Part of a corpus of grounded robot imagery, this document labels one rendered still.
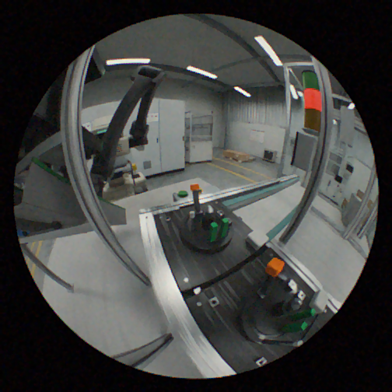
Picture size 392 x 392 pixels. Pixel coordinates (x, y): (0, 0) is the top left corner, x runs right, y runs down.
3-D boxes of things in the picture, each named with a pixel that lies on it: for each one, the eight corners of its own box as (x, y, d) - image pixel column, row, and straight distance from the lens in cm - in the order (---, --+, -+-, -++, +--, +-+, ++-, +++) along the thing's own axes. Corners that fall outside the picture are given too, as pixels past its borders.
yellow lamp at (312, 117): (301, 126, 30) (302, 106, 31) (306, 131, 35) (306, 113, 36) (322, 132, 29) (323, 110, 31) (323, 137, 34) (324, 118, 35)
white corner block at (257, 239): (243, 243, 33) (247, 234, 30) (253, 236, 36) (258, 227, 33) (253, 255, 32) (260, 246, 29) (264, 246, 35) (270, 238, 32)
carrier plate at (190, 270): (154, 219, 38) (153, 215, 37) (217, 203, 45) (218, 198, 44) (181, 294, 25) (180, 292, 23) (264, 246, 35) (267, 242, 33)
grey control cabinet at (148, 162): (134, 176, 382) (127, 105, 378) (156, 171, 395) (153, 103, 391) (136, 182, 332) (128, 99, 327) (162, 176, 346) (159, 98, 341)
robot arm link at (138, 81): (165, 78, 53) (141, 71, 56) (166, 69, 48) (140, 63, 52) (115, 178, 46) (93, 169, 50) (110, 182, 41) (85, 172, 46)
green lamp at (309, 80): (301, 87, 33) (299, 71, 36) (306, 96, 38) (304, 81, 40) (321, 89, 33) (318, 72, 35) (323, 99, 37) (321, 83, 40)
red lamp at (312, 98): (302, 106, 31) (301, 87, 33) (306, 113, 36) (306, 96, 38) (323, 110, 31) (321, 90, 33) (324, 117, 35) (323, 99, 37)
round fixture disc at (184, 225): (173, 222, 33) (172, 216, 32) (214, 209, 38) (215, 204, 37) (194, 262, 25) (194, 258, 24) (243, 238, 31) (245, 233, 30)
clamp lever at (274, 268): (257, 292, 23) (266, 264, 17) (264, 285, 24) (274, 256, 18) (271, 302, 23) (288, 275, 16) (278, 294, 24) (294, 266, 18)
